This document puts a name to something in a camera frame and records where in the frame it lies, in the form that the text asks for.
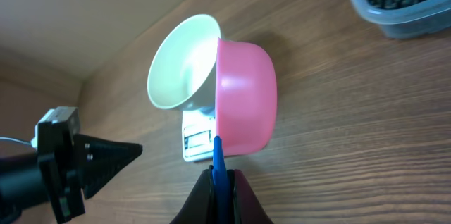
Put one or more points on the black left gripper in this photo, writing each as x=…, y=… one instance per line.
x=49, y=175

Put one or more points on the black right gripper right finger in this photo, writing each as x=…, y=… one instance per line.
x=245, y=207

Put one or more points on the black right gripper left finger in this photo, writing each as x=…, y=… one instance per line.
x=199, y=207

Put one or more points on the pink scoop with blue handle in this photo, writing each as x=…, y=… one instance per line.
x=245, y=111

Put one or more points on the white digital kitchen scale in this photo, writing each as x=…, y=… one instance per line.
x=198, y=132

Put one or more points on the white bowl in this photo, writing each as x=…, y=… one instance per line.
x=183, y=71

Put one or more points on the clear plastic container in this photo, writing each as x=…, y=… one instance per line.
x=420, y=19

